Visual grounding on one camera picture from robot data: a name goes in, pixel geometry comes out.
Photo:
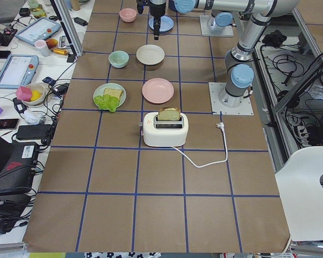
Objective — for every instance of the pink bowl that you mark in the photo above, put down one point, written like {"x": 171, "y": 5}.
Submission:
{"x": 128, "y": 15}

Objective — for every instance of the orange screwdriver tool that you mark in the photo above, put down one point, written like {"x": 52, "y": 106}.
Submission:
{"x": 70, "y": 57}

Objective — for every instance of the pink plate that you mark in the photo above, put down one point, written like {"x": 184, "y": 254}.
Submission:
{"x": 157, "y": 90}

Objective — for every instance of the teach pendant far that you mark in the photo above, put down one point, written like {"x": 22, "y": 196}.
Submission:
{"x": 41, "y": 29}

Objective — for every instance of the green bowl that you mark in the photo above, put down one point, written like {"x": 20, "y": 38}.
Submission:
{"x": 119, "y": 59}

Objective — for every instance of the white chair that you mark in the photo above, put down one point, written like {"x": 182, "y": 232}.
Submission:
{"x": 302, "y": 194}

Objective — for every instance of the bowl with toy fruit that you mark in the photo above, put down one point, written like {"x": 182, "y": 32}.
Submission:
{"x": 32, "y": 94}

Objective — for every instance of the lettuce leaf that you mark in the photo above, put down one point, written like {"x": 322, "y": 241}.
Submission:
{"x": 107, "y": 102}

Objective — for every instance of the green plate with food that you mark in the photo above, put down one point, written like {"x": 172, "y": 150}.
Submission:
{"x": 100, "y": 91}

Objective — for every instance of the blue plate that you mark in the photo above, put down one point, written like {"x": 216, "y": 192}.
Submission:
{"x": 166, "y": 24}

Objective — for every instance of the aluminium frame post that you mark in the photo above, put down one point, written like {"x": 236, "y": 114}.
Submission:
{"x": 68, "y": 26}

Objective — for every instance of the bread slice in toaster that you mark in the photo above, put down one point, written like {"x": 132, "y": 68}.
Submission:
{"x": 169, "y": 114}

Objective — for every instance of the teach pendant near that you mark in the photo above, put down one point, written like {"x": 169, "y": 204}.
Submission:
{"x": 18, "y": 70}

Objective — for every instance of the pink cup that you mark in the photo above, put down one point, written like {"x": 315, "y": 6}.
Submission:
{"x": 42, "y": 47}

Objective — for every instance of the black smartphone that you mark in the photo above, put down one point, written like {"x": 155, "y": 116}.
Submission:
{"x": 9, "y": 124}

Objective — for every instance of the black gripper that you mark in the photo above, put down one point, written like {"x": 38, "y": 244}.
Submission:
{"x": 157, "y": 9}

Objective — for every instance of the white toaster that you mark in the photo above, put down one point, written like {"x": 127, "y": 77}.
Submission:
{"x": 157, "y": 133}

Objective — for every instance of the bread slice on plate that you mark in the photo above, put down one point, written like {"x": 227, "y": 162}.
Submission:
{"x": 117, "y": 93}

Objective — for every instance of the beige plate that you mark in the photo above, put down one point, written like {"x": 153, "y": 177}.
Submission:
{"x": 150, "y": 54}

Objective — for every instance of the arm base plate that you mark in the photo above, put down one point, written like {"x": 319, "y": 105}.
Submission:
{"x": 210, "y": 28}
{"x": 225, "y": 104}

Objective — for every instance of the black power adapter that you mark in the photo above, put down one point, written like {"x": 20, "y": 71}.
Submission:
{"x": 80, "y": 21}

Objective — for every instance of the teach pendant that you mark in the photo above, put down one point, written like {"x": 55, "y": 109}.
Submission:
{"x": 18, "y": 70}
{"x": 41, "y": 29}

